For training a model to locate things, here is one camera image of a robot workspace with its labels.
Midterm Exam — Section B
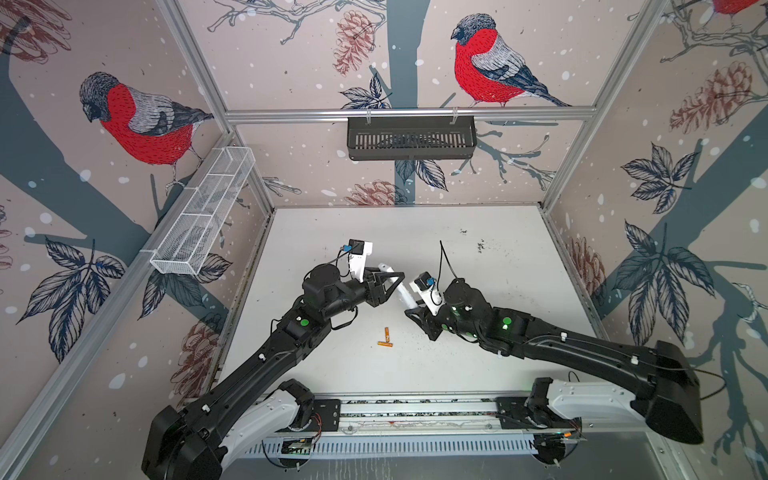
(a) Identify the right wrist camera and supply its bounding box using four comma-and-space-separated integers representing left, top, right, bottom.
411, 271, 443, 307

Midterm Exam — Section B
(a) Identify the aluminium front rail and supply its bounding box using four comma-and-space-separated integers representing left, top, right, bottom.
173, 391, 670, 438

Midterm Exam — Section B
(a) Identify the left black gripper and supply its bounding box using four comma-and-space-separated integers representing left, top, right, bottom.
321, 266, 403, 321

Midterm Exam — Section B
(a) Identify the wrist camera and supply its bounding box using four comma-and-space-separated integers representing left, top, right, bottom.
411, 271, 443, 307
346, 239, 373, 282

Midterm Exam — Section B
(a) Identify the black wall basket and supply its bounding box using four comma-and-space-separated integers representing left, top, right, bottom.
347, 116, 477, 161

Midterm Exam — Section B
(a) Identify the aluminium top crossbar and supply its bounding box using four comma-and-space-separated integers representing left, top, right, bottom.
225, 106, 597, 125

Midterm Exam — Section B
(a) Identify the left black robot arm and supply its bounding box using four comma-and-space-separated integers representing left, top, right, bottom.
141, 263, 405, 479

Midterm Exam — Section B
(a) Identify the white wire mesh basket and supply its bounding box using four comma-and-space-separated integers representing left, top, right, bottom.
150, 146, 255, 275

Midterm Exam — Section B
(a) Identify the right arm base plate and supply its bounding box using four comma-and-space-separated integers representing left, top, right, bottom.
494, 397, 582, 430

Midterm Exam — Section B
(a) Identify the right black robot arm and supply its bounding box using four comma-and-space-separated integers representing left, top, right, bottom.
406, 276, 704, 445

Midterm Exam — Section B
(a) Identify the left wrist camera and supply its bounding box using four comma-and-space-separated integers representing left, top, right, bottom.
346, 239, 373, 282

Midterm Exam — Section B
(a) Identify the white remote control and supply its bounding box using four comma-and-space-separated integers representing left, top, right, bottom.
378, 263, 427, 317

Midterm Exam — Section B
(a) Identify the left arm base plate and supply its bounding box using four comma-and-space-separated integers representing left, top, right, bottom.
282, 399, 341, 434

